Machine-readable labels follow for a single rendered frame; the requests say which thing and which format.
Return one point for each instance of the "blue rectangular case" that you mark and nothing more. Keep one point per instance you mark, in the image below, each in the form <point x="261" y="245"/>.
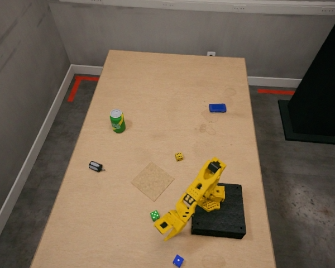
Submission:
<point x="217" y="108"/>

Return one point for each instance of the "green soda can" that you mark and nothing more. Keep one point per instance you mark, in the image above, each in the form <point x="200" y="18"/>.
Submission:
<point x="117" y="121"/>

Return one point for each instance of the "green die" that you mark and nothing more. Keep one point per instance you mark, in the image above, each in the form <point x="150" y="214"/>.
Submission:
<point x="154" y="215"/>

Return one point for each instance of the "blue die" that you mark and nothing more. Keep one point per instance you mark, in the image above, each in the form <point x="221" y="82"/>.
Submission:
<point x="178" y="260"/>

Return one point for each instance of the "yellow die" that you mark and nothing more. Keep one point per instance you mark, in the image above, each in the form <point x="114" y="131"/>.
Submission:
<point x="179" y="156"/>

